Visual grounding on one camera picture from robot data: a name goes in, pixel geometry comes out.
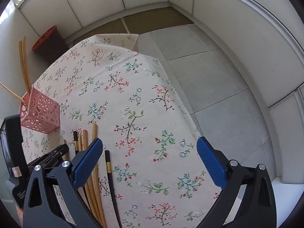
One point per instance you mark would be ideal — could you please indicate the black chopstick gold band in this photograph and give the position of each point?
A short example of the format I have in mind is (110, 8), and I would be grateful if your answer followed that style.
(111, 186)
(75, 141)

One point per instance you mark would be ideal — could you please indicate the brown floor mat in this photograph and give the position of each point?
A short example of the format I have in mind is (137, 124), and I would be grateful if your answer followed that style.
(137, 23)

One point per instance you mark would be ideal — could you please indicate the floral tablecloth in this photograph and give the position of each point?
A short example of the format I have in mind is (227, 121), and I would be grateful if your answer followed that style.
(159, 180)

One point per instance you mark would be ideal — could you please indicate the pink perforated utensil basket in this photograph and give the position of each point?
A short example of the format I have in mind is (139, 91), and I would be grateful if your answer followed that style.
(39, 112)

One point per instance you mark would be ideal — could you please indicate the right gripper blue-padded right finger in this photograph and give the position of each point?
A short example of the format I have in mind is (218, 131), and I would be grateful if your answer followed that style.
(213, 161)

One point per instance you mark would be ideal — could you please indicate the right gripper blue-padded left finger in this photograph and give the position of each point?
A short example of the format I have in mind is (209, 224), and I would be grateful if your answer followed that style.
(84, 162)

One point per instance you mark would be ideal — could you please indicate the brown trash bin orange liner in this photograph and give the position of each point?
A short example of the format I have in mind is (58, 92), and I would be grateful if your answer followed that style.
(51, 45)

